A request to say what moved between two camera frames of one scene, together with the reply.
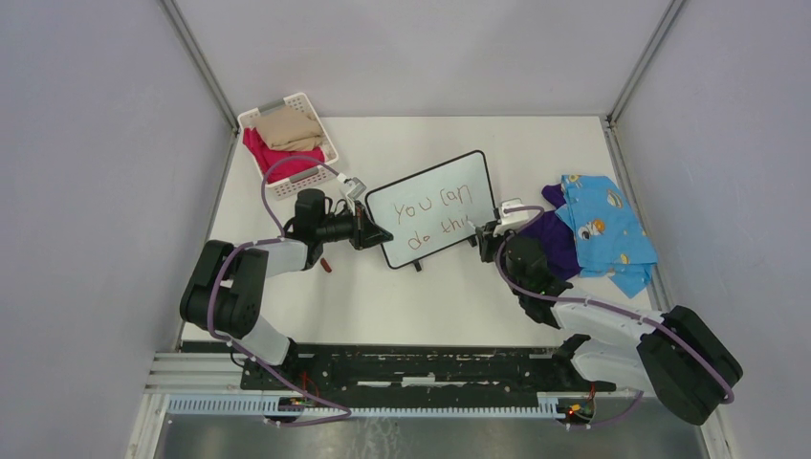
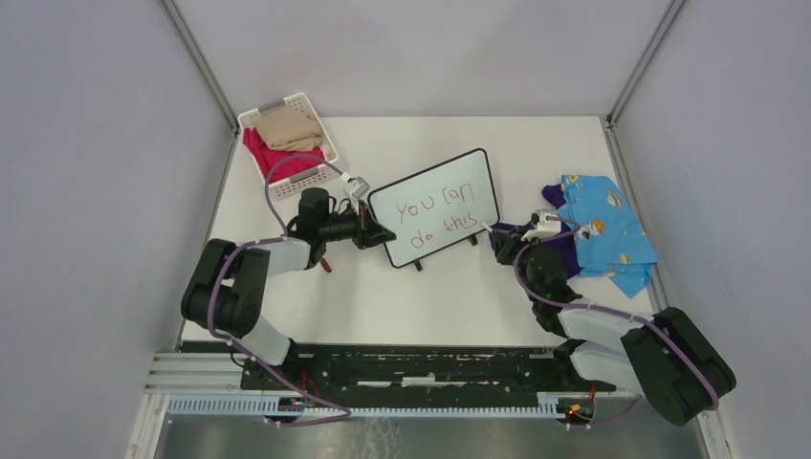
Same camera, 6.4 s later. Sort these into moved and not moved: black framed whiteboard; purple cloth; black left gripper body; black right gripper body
Moved: black right gripper body
Not moved: black left gripper body; black framed whiteboard; purple cloth
